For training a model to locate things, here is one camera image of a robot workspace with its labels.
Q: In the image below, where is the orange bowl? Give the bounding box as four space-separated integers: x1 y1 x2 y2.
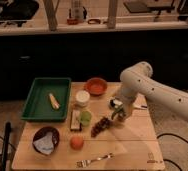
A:
84 77 107 96

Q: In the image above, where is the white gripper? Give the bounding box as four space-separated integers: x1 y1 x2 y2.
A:
116 101 133 119

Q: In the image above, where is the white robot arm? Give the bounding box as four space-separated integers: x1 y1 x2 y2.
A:
116 62 188 122

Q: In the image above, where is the black pole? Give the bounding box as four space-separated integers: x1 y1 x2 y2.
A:
0 122 11 171

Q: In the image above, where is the silver fork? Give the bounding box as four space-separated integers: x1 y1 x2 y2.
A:
76 153 114 168

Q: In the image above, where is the blue grey cloth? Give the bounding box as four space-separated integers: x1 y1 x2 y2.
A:
33 132 54 155

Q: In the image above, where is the orange fruit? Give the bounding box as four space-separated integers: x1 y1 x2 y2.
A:
70 136 84 150

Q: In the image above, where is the black handled white knife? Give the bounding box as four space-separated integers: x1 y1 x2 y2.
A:
109 99 148 110

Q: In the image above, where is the green plastic tray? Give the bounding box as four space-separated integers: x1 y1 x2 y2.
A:
21 78 71 122

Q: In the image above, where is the brown white sandwich block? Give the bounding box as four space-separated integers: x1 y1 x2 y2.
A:
70 110 81 131

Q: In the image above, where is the white round container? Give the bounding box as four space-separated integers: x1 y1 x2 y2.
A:
75 90 90 107

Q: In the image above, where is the dark metal cup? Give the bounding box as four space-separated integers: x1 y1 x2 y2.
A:
117 113 126 122

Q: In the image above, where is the purple grape bunch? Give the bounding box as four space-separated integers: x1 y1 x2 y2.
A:
91 117 112 137

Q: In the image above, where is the yellow corn cob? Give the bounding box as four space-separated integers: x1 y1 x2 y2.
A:
49 93 60 110

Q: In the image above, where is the black office chair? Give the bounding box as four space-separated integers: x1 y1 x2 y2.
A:
0 0 39 27

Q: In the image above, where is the dark brown bowl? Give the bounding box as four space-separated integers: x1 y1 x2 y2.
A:
32 126 59 154

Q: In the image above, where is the green plastic cup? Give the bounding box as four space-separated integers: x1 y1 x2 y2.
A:
80 111 92 126

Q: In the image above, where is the black floor cable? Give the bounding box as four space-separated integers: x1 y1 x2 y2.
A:
156 132 188 171

